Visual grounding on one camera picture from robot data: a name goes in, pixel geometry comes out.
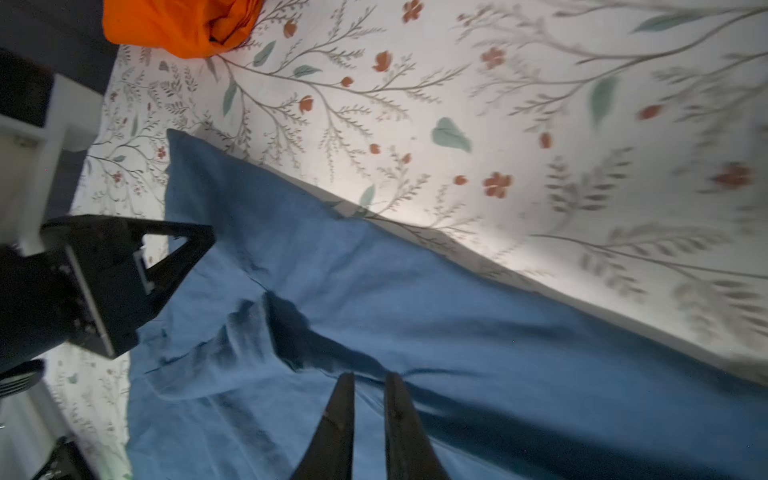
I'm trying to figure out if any blue t shirt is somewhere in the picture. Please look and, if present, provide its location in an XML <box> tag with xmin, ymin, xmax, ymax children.
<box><xmin>126</xmin><ymin>130</ymin><xmax>767</xmax><ymax>479</ymax></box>

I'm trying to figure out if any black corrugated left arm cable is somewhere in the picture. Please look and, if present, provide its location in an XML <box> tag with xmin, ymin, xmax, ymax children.
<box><xmin>0</xmin><ymin>358</ymin><xmax>47</xmax><ymax>400</ymax></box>

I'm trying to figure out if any folded orange t shirt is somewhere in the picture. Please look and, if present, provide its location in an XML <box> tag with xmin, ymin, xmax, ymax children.
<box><xmin>102</xmin><ymin>0</ymin><xmax>264</xmax><ymax>59</ymax></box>

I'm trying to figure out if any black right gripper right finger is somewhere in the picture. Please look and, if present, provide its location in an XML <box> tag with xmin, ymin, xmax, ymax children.
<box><xmin>384</xmin><ymin>372</ymin><xmax>450</xmax><ymax>480</ymax></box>

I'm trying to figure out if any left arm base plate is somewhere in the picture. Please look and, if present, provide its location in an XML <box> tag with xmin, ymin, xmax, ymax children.
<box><xmin>32</xmin><ymin>436</ymin><xmax>98</xmax><ymax>480</ymax></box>

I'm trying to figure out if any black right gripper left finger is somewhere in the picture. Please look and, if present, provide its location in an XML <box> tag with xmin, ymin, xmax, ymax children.
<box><xmin>290</xmin><ymin>373</ymin><xmax>355</xmax><ymax>480</ymax></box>

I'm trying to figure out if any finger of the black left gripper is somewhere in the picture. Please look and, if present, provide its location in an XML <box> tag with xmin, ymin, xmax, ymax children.
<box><xmin>128</xmin><ymin>219</ymin><xmax>216</xmax><ymax>318</ymax></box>

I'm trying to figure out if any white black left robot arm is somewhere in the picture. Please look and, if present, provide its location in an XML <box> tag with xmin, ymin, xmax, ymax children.
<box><xmin>1</xmin><ymin>51</ymin><xmax>215</xmax><ymax>385</ymax></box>

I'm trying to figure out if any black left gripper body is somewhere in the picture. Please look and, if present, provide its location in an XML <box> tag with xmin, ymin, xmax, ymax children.
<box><xmin>1</xmin><ymin>215</ymin><xmax>141</xmax><ymax>372</ymax></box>

